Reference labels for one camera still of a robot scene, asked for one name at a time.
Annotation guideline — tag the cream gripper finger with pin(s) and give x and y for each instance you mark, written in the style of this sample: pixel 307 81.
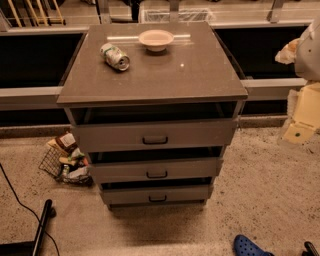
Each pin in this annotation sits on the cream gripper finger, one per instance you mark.
pixel 303 110
pixel 287 54

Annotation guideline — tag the grey top drawer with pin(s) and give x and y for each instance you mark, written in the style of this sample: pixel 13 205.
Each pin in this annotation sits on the grey top drawer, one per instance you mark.
pixel 154 135

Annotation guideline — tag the grey drawer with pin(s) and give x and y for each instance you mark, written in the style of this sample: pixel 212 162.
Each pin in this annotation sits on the grey drawer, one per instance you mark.
pixel 154 135
pixel 156 170
pixel 157 195

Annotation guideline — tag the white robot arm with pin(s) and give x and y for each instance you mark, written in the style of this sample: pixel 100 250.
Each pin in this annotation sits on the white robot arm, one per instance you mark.
pixel 307 61

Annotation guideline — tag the grey drawer cabinet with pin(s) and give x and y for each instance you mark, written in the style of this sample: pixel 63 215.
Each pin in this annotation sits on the grey drawer cabinet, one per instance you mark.
pixel 191 80

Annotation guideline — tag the grey middle drawer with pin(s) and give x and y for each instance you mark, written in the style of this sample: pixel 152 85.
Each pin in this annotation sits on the grey middle drawer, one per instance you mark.
pixel 156 170

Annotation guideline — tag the grey bottom drawer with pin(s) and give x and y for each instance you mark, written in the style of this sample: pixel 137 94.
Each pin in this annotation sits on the grey bottom drawer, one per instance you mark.
pixel 157 195

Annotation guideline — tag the grey metal railing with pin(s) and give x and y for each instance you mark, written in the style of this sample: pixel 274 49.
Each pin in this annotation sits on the grey metal railing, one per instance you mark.
pixel 35 98

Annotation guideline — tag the white mesh bin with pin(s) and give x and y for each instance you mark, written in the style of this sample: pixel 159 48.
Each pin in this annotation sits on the white mesh bin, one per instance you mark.
pixel 183 15

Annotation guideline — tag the white paper bowl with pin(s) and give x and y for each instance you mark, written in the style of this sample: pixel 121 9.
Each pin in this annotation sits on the white paper bowl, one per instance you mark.
pixel 155 40

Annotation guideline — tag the black object bottom right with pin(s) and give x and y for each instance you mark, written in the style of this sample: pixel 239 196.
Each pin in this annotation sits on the black object bottom right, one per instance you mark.
pixel 310 250

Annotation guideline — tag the blue perforated clog shoe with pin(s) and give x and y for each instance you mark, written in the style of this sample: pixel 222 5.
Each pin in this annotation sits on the blue perforated clog shoe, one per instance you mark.
pixel 243 246

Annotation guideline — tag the crushed green soda can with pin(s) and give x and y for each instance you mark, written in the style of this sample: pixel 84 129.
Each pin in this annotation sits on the crushed green soda can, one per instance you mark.
pixel 115 57

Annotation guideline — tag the wooden chair legs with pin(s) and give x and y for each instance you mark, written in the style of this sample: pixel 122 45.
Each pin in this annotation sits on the wooden chair legs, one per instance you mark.
pixel 21 13

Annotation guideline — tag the wire basket with snack bags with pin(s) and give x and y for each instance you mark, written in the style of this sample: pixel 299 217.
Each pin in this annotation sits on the wire basket with snack bags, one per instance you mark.
pixel 65 162

